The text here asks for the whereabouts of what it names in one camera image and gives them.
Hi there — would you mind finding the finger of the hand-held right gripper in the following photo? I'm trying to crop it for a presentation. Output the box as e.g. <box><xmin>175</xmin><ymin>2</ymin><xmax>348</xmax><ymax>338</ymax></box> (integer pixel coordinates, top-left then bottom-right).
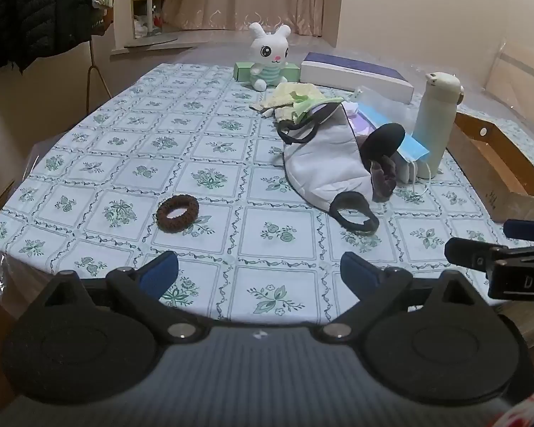
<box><xmin>445</xmin><ymin>237</ymin><xmax>510</xmax><ymax>272</ymax></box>
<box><xmin>504</xmin><ymin>219</ymin><xmax>534</xmax><ymax>241</ymax></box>

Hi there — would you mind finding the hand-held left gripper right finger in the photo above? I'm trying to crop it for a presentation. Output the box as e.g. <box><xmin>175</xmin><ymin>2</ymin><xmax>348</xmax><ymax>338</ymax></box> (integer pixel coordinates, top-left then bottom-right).
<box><xmin>318</xmin><ymin>251</ymin><xmax>486</xmax><ymax>344</ymax></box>

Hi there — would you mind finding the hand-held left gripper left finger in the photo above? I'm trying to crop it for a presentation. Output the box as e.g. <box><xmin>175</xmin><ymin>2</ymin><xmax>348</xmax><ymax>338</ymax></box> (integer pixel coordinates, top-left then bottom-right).
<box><xmin>49</xmin><ymin>250</ymin><xmax>209</xmax><ymax>344</ymax></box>

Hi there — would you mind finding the brown braided hair tie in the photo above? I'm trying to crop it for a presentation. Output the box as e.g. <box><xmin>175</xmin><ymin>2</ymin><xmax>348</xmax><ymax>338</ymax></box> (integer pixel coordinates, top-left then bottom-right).
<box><xmin>156</xmin><ymin>195</ymin><xmax>200</xmax><ymax>232</ymax></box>

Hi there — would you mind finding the brown cardboard box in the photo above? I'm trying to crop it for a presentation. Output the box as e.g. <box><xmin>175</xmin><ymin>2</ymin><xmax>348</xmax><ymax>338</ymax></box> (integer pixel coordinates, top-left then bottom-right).
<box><xmin>445</xmin><ymin>111</ymin><xmax>534</xmax><ymax>223</ymax></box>

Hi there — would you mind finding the dark purple scrunchie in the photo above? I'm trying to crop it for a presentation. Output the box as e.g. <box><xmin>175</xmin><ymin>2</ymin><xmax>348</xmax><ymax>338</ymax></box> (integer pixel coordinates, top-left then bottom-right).
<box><xmin>368</xmin><ymin>153</ymin><xmax>399</xmax><ymax>203</ymax></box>

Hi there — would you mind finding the blue face mask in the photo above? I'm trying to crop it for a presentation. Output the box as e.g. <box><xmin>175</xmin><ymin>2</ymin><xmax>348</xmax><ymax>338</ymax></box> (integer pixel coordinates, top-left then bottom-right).
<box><xmin>360</xmin><ymin>102</ymin><xmax>430</xmax><ymax>193</ymax></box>

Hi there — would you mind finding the black round pad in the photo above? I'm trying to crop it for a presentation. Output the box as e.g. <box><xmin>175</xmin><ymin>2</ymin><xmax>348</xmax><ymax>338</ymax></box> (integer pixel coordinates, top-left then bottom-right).
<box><xmin>360</xmin><ymin>123</ymin><xmax>407</xmax><ymax>163</ymax></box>

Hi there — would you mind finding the pale yellow towel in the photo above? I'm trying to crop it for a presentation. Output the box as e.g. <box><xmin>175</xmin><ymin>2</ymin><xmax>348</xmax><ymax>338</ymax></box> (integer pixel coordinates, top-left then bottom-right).
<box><xmin>249</xmin><ymin>81</ymin><xmax>321</xmax><ymax>121</ymax></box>

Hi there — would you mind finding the white thermos bottle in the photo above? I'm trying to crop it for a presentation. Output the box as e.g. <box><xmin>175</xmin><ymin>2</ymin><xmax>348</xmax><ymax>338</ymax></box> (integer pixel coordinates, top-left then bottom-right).
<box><xmin>412</xmin><ymin>72</ymin><xmax>464</xmax><ymax>179</ymax></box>

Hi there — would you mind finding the red printed white clothing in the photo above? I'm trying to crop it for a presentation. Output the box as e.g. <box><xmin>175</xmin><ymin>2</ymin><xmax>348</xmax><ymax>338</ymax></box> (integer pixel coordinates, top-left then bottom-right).
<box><xmin>492</xmin><ymin>394</ymin><xmax>534</xmax><ymax>427</ymax></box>

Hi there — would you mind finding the purple tissue pack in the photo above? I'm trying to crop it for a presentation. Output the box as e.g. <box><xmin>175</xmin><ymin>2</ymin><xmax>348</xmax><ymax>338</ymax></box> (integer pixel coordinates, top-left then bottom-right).
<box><xmin>342</xmin><ymin>102</ymin><xmax>375</xmax><ymax>136</ymax></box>

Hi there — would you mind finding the light green cloth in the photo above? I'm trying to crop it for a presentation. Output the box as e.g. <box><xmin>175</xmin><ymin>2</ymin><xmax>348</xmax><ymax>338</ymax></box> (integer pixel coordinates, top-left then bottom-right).
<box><xmin>291</xmin><ymin>91</ymin><xmax>343</xmax><ymax>125</ymax></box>

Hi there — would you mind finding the clear plastic bag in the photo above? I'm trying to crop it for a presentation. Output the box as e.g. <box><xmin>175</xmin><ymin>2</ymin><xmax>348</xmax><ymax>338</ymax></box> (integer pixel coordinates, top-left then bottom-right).
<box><xmin>349</xmin><ymin>85</ymin><xmax>397</xmax><ymax>112</ymax></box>

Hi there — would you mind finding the white box with purple lid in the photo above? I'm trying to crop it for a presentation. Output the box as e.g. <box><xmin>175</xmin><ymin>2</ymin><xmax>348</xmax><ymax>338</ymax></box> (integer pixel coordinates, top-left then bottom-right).
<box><xmin>300</xmin><ymin>52</ymin><xmax>415</xmax><ymax>103</ymax></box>

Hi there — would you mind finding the metal coat rack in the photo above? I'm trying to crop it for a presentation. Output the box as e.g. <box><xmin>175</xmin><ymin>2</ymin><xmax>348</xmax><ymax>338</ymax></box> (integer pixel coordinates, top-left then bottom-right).
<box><xmin>85</xmin><ymin>38</ymin><xmax>112</xmax><ymax>112</ymax></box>

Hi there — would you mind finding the green cardboard box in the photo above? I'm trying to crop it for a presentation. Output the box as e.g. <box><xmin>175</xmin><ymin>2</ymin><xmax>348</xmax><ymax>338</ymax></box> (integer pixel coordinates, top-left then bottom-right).
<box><xmin>232</xmin><ymin>61</ymin><xmax>301</xmax><ymax>84</ymax></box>

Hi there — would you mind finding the standing fan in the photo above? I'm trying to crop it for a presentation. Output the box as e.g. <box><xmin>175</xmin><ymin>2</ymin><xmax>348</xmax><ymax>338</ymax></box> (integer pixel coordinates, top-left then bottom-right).
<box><xmin>124</xmin><ymin>0</ymin><xmax>181</xmax><ymax>49</ymax></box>

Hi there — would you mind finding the white bunny plush toy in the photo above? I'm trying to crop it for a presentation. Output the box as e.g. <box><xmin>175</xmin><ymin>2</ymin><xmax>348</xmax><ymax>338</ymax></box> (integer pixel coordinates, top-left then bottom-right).
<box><xmin>248</xmin><ymin>22</ymin><xmax>292</xmax><ymax>91</ymax></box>

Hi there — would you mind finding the cluttered shelf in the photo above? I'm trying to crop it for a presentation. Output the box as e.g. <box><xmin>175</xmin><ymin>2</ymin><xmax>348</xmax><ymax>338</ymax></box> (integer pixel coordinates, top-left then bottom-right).
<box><xmin>131</xmin><ymin>0</ymin><xmax>183</xmax><ymax>38</ymax></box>

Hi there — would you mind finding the black puffer jacket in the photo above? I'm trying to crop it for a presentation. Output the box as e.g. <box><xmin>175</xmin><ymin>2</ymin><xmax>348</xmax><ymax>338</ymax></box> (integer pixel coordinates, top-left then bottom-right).
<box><xmin>0</xmin><ymin>0</ymin><xmax>94</xmax><ymax>72</ymax></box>

